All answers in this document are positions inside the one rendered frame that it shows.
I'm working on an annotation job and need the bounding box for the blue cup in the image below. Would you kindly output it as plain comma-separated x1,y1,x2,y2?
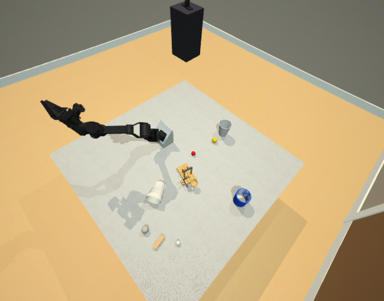
233,188,251,207

